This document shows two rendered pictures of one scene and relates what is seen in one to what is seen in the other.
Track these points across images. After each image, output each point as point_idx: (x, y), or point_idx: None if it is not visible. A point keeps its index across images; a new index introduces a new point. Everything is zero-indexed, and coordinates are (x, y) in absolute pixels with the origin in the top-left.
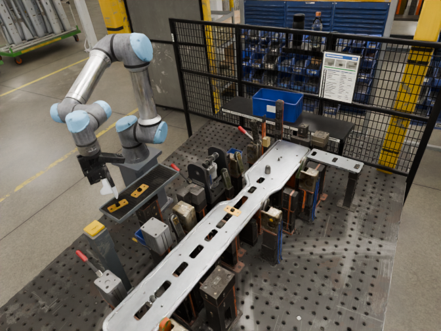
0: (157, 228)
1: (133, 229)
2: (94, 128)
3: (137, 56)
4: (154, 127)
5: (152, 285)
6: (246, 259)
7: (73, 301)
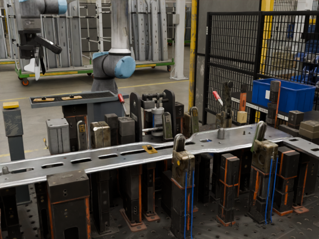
0: (57, 123)
1: None
2: (38, 6)
3: None
4: (118, 56)
5: (18, 165)
6: (152, 225)
7: None
